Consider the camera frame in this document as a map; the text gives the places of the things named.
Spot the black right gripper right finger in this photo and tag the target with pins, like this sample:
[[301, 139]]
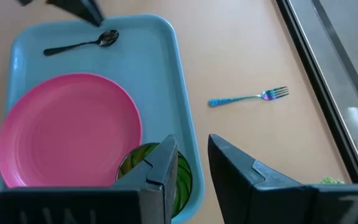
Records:
[[259, 199]]

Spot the light blue plastic tray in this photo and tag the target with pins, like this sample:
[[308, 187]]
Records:
[[154, 77]]

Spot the green translucent plastic cup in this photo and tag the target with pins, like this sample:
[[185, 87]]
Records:
[[183, 183]]

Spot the iridescent blue metal fork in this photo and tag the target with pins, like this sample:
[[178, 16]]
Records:
[[225, 101]]

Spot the small green potted plant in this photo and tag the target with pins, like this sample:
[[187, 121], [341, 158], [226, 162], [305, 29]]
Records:
[[331, 180]]

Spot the dark metal spoon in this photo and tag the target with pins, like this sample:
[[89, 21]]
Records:
[[107, 38]]

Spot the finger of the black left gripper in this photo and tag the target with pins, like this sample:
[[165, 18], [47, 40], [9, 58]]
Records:
[[24, 2], [82, 9]]

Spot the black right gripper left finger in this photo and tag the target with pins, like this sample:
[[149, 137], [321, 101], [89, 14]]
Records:
[[73, 205]]

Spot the pink plastic plate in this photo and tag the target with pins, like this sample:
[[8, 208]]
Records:
[[70, 130]]

